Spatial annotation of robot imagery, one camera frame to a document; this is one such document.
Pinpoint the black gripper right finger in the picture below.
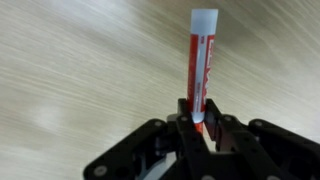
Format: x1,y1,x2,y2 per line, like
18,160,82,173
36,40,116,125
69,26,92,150
203,98,320,180

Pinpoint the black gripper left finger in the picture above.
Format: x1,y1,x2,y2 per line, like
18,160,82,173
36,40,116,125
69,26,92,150
83,98,211,180

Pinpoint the red white marker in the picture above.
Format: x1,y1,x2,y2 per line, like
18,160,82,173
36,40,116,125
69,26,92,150
186,8,219,134

